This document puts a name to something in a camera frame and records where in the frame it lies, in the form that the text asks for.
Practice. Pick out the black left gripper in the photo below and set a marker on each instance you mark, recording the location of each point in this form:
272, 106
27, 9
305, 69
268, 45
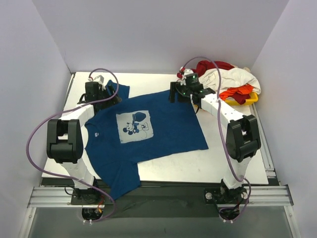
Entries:
109, 96

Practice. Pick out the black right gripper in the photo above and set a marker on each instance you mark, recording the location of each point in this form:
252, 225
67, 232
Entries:
173, 92

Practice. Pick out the blue Mickey Mouse t-shirt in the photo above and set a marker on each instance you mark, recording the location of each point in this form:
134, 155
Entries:
139, 129

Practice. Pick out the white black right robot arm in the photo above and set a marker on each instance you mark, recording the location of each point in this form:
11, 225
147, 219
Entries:
239, 133

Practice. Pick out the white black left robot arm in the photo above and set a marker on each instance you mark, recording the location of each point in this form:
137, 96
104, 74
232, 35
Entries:
65, 143

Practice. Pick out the white t-shirt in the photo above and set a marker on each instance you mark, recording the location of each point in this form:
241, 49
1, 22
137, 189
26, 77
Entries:
232, 78

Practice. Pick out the dark red t-shirt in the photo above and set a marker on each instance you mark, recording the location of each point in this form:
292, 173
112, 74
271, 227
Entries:
204, 65

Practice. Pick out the orange t-shirt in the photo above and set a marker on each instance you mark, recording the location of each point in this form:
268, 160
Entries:
239, 94

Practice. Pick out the yellow plastic bin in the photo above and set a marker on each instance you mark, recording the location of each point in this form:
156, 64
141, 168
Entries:
253, 98

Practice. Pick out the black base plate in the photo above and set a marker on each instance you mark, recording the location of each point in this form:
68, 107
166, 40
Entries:
160, 209

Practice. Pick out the aluminium mounting rail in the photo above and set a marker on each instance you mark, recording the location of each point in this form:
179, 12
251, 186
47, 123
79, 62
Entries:
260, 196

